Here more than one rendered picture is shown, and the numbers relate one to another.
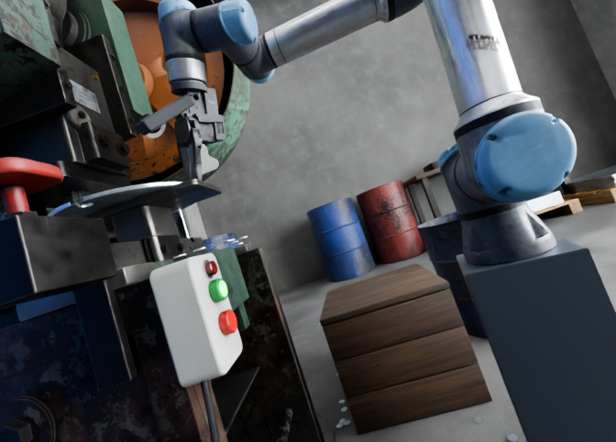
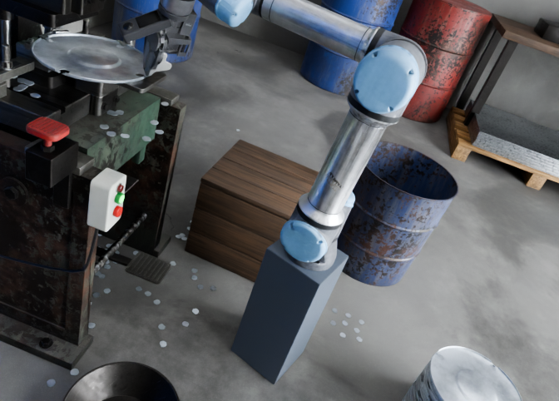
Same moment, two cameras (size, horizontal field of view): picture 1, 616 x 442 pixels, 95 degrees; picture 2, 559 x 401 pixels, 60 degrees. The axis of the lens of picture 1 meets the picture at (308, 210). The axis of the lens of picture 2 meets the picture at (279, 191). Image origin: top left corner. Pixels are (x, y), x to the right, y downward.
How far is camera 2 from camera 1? 0.91 m
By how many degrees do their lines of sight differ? 37
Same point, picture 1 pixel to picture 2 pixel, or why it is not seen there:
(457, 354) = not seen: hidden behind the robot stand
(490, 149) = (287, 229)
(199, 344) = (101, 218)
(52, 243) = (58, 166)
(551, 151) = (309, 250)
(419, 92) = not seen: outside the picture
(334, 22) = (319, 40)
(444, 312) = not seen: hidden behind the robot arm
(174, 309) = (96, 200)
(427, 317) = (274, 230)
